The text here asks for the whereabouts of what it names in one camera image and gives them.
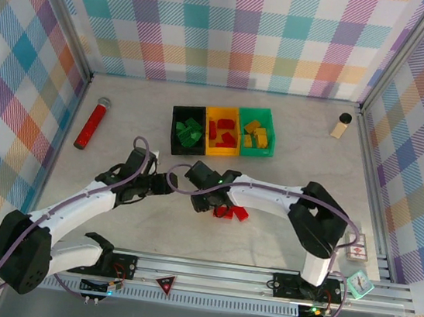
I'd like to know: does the black plastic bin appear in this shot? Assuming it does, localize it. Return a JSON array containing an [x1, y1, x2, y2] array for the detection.
[[167, 102, 212, 160]]

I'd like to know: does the yellow plastic bin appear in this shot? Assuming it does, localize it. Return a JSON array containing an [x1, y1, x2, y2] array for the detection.
[[199, 104, 246, 160]]

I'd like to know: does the green plastic bin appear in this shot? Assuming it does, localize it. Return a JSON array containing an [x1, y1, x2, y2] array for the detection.
[[233, 105, 281, 162]]

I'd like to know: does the red tube with silver cap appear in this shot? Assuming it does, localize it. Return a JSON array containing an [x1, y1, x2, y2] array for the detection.
[[73, 94, 112, 153]]

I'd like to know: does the red triangle sign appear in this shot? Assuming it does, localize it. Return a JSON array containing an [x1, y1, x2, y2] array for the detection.
[[153, 271, 178, 298]]

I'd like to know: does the left controller board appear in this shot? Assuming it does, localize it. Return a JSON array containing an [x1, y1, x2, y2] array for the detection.
[[79, 276, 126, 297]]

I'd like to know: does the controller board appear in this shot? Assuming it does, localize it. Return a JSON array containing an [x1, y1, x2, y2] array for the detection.
[[79, 276, 126, 297], [296, 302, 329, 317]]

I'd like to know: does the wooden block with black knob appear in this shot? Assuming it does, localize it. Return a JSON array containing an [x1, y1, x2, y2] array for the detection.
[[330, 111, 354, 141]]

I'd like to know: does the right controller board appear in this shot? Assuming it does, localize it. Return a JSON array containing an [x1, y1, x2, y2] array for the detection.
[[296, 302, 329, 317]]

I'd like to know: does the playing card box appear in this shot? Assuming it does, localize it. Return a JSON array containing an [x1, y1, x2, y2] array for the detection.
[[341, 230, 373, 263]]

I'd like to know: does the teal square clock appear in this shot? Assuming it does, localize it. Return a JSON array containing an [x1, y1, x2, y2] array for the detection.
[[345, 270, 377, 301]]

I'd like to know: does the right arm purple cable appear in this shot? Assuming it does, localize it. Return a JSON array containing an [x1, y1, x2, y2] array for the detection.
[[148, 162, 368, 317]]

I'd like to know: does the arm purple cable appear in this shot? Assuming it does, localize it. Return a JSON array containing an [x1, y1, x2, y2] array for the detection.
[[0, 118, 153, 317], [148, 162, 368, 317]]

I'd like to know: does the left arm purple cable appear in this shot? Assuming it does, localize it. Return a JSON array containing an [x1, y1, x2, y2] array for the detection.
[[0, 118, 153, 317]]

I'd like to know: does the aluminium mounting rail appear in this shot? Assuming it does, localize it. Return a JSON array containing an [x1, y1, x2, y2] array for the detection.
[[43, 238, 417, 317]]

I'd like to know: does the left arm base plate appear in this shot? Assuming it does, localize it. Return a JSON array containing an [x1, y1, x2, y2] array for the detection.
[[66, 246, 140, 283]]

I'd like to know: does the aluminium side rail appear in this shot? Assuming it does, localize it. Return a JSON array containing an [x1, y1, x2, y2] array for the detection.
[[8, 66, 95, 227], [335, 105, 418, 288]]

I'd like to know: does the slotted cable duct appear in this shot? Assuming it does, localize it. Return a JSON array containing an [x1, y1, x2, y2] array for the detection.
[[42, 275, 302, 317]]

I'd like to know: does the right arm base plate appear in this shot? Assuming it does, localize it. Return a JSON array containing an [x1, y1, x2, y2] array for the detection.
[[271, 270, 345, 306]]

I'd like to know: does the aluminium frame post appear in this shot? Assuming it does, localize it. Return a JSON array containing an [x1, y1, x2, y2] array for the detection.
[[357, 0, 424, 121], [19, 0, 105, 84]]

